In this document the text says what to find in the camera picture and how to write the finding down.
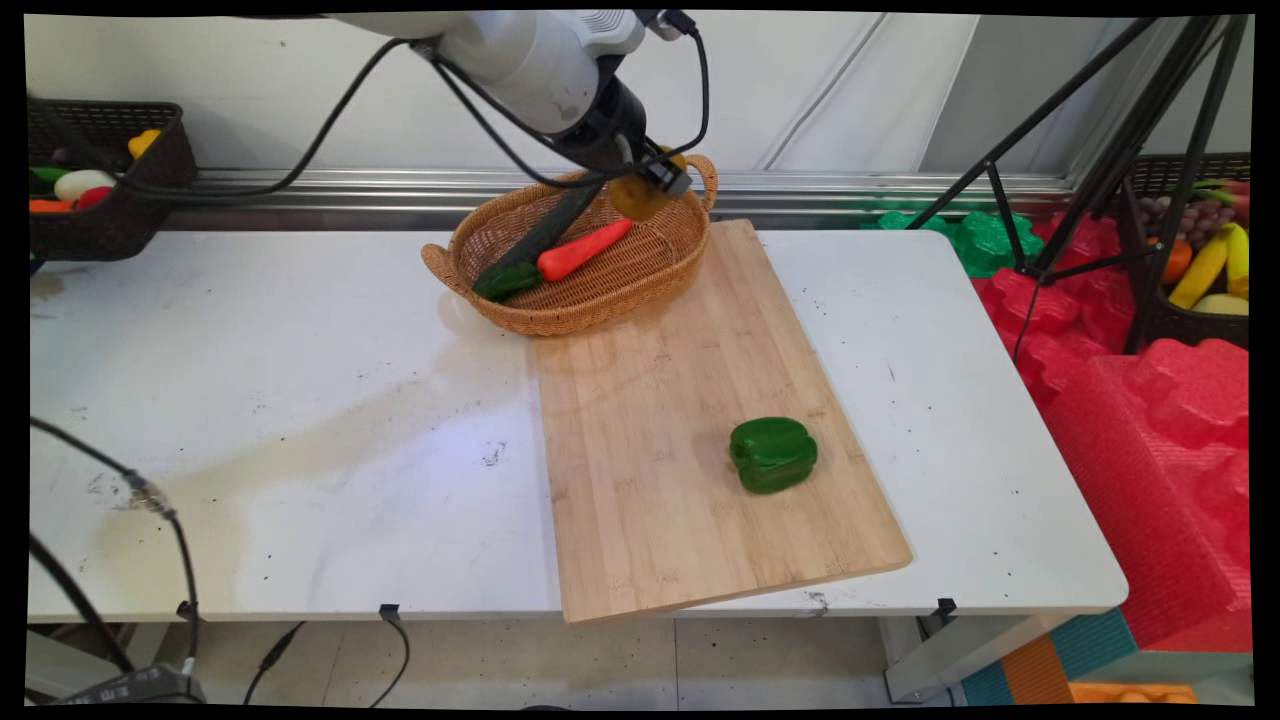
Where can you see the small orange toy carrot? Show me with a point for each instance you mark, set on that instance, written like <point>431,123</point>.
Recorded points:
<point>50,206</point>

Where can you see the yellow-brown toy potato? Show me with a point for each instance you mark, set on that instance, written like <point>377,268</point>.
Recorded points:
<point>635,200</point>

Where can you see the dark green toy vegetable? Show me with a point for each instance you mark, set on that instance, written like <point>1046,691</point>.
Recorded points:
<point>505,282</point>

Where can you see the red toy vegetable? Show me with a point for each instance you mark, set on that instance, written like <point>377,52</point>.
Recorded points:
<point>95,197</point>

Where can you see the purple toy grapes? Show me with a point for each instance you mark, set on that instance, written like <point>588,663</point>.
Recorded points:
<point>1195,215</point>

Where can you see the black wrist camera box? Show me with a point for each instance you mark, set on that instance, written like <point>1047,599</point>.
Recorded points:
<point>672,22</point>

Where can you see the orange toy fruit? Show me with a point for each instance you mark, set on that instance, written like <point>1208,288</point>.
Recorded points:
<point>1178,262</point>

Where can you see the green bell pepper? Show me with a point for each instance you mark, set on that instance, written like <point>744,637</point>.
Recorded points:
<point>772,455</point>

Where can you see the aluminium window rail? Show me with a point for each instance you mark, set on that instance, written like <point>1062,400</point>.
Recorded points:
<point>850,190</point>

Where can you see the red foam mat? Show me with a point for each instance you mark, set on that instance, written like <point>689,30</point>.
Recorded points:
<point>1150,450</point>

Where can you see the long yellow toy banana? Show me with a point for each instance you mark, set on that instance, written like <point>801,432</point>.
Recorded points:
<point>1200,272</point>

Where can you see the dark woven fruit basket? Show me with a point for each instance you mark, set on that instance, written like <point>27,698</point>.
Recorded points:
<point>1175,325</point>

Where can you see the short yellow toy banana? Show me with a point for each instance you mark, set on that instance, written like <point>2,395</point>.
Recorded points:
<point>1239,260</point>

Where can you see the wooden cutting board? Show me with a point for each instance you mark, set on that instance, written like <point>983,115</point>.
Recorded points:
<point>650,520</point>

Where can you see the orange foam piece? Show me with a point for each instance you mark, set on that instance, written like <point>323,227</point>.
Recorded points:
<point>1130,693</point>

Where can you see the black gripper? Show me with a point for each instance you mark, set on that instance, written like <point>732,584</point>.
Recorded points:
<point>605,125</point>

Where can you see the light green toy vegetable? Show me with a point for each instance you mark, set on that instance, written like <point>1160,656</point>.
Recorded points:
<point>48,175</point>

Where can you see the white table leg frame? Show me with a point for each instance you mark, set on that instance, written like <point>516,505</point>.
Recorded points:
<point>940,665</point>

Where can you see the green foam mat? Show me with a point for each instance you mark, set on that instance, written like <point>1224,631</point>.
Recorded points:
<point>985,245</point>

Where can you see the yellow toy vegetable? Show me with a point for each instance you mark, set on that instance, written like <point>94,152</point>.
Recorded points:
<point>144,142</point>

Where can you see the black box on floor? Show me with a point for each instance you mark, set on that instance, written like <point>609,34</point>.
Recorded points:
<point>140,688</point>

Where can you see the white toy radish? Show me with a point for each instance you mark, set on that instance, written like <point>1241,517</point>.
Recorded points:
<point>85,184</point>

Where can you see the black plastic mesh basket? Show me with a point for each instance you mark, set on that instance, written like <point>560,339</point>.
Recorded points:
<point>120,230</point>

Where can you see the black tripod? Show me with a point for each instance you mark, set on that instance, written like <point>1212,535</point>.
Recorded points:
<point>1130,140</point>

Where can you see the pale yellow toy fruit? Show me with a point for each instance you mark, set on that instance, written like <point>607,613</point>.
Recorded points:
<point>1222,305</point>

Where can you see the teal and orange floor mat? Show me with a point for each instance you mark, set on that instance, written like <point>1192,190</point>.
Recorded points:
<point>1090,650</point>

